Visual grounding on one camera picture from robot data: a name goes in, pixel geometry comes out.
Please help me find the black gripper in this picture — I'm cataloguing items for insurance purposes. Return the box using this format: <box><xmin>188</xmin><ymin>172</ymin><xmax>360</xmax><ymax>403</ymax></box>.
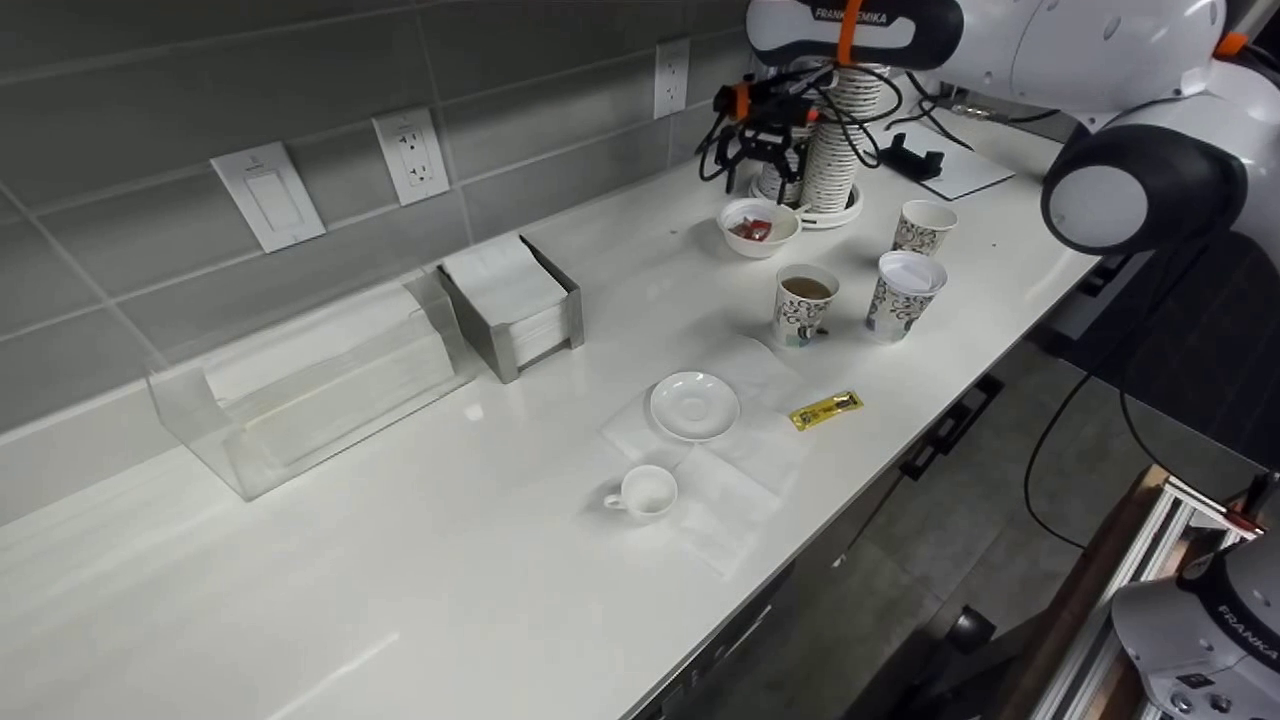
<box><xmin>718</xmin><ymin>70</ymin><xmax>832</xmax><ymax>208</ymax></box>

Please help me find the small pink red sachet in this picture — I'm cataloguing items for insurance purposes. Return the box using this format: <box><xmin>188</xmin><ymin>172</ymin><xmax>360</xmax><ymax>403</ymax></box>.
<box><xmin>730</xmin><ymin>214</ymin><xmax>784</xmax><ymax>248</ymax></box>

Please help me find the white bowl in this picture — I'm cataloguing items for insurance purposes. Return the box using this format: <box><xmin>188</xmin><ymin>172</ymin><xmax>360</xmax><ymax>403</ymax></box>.
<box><xmin>711</xmin><ymin>195</ymin><xmax>804</xmax><ymax>259</ymax></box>

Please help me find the tall paper cup stack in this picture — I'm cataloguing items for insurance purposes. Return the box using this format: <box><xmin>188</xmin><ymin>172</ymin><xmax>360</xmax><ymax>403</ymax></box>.
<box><xmin>797</xmin><ymin>62</ymin><xmax>871</xmax><ymax>222</ymax></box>

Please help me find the white round cup tray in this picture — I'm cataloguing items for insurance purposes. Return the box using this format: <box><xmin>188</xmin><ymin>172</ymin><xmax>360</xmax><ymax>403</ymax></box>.
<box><xmin>797</xmin><ymin>182</ymin><xmax>867</xmax><ymax>237</ymax></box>

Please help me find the black charger device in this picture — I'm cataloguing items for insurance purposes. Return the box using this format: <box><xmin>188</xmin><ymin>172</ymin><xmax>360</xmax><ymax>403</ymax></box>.
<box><xmin>875</xmin><ymin>131</ymin><xmax>947</xmax><ymax>186</ymax></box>

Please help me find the empty patterned paper cup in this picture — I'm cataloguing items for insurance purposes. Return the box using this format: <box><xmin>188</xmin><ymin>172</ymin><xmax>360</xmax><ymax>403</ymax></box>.
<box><xmin>859</xmin><ymin>248</ymin><xmax>953</xmax><ymax>345</ymax></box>
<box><xmin>887</xmin><ymin>195</ymin><xmax>959</xmax><ymax>259</ymax></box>

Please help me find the white flat pad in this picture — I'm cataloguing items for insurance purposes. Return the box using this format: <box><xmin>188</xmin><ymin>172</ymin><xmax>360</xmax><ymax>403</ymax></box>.
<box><xmin>894</xmin><ymin>115</ymin><xmax>1020</xmax><ymax>205</ymax></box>

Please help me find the yellow sachet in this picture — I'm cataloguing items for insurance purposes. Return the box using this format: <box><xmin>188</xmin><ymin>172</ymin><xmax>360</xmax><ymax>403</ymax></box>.
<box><xmin>784</xmin><ymin>388</ymin><xmax>867</xmax><ymax>437</ymax></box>

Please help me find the white round lid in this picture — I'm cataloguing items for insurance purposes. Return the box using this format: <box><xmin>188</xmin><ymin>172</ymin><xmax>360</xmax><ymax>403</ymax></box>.
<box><xmin>644</xmin><ymin>368</ymin><xmax>746</xmax><ymax>448</ymax></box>

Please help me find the white napkin stack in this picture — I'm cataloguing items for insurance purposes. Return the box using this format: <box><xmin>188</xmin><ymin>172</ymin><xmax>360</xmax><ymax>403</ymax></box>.
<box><xmin>440</xmin><ymin>231</ymin><xmax>587</xmax><ymax>373</ymax></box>

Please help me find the metal napkin holder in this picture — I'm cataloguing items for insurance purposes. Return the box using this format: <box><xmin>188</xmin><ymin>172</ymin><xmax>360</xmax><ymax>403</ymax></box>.
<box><xmin>437</xmin><ymin>231</ymin><xmax>592</xmax><ymax>388</ymax></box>

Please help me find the clear plastic sheet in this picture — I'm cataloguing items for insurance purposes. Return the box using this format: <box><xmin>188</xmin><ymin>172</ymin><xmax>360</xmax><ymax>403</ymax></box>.
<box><xmin>596</xmin><ymin>334</ymin><xmax>813</xmax><ymax>584</ymax></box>

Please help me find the dark under-counter cabinet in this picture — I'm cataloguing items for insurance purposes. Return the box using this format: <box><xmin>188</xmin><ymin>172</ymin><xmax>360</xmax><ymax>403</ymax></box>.
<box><xmin>629</xmin><ymin>305</ymin><xmax>1055</xmax><ymax>720</ymax></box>

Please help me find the clear acrylic box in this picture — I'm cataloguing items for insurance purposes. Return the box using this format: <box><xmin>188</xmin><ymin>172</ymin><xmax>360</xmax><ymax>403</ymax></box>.
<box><xmin>146</xmin><ymin>273</ymin><xmax>484</xmax><ymax>510</ymax></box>

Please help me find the grey round machine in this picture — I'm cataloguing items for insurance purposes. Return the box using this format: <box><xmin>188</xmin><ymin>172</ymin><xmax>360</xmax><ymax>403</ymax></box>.
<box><xmin>1108</xmin><ymin>537</ymin><xmax>1280</xmax><ymax>720</ymax></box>

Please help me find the narrow white wall outlet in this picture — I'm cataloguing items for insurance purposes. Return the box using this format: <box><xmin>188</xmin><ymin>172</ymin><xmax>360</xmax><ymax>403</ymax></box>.
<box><xmin>648</xmin><ymin>38</ymin><xmax>697</xmax><ymax>119</ymax></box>

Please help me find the orange cable strap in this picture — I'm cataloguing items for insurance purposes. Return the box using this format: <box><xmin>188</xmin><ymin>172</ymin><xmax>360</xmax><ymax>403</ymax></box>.
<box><xmin>832</xmin><ymin>0</ymin><xmax>867</xmax><ymax>70</ymax></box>

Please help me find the black cabinet handle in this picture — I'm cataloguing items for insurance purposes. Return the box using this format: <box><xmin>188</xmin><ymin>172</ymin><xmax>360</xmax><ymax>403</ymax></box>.
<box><xmin>895</xmin><ymin>373</ymin><xmax>1007</xmax><ymax>481</ymax></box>

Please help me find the white double wall outlet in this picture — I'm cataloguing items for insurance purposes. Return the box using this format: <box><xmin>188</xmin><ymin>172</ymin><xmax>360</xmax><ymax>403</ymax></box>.
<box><xmin>370</xmin><ymin>107</ymin><xmax>458</xmax><ymax>208</ymax></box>

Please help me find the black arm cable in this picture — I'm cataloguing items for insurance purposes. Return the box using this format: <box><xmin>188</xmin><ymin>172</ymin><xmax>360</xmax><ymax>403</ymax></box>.
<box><xmin>1020</xmin><ymin>368</ymin><xmax>1170</xmax><ymax>555</ymax></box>

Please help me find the white blank wall plate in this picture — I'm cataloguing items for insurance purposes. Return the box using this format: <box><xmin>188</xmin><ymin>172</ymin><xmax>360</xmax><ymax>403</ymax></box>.
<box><xmin>210</xmin><ymin>139</ymin><xmax>327</xmax><ymax>256</ymax></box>

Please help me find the wood and aluminium frame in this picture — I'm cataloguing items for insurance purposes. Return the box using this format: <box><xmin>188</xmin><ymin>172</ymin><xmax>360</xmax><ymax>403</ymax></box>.
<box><xmin>1005</xmin><ymin>459</ymin><xmax>1269</xmax><ymax>720</ymax></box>

